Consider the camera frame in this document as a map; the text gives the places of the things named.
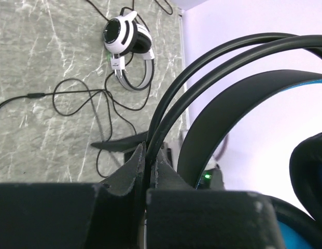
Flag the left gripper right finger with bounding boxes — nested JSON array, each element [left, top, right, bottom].
[[146, 153, 285, 248]]

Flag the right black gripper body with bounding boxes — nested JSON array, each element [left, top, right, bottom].
[[197, 167, 225, 189]]

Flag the aluminium right side rail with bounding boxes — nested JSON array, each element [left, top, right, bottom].
[[178, 7, 190, 130]]

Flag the black blue headphones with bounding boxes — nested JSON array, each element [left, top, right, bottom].
[[145, 33, 322, 248]]

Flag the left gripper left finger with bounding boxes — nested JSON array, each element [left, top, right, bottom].
[[0, 143, 146, 248]]

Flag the white headphones black cable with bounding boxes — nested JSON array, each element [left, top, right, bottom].
[[0, 0, 174, 179]]

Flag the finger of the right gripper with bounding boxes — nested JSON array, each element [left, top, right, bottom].
[[91, 131, 148, 153]]

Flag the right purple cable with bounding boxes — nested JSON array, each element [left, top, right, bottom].
[[212, 133, 230, 160]]

